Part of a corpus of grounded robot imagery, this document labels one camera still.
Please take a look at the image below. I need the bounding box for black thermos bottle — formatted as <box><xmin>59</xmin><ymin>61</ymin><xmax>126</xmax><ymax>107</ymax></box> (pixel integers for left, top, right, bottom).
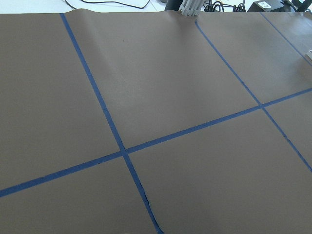
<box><xmin>164</xmin><ymin>0</ymin><xmax>183</xmax><ymax>11</ymax></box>

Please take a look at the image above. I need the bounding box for black box with label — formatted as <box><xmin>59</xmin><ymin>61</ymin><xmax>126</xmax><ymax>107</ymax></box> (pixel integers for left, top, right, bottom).
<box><xmin>247</xmin><ymin>0</ymin><xmax>289</xmax><ymax>12</ymax></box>

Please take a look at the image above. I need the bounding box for aluminium frame post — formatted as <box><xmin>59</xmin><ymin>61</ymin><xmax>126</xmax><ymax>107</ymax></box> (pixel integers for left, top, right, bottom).
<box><xmin>178</xmin><ymin>0</ymin><xmax>205</xmax><ymax>17</ymax></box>

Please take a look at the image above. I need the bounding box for white wire cup rack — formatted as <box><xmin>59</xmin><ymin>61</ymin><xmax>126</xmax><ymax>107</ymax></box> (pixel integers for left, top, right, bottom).
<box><xmin>306</xmin><ymin>50</ymin><xmax>312</xmax><ymax>59</ymax></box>

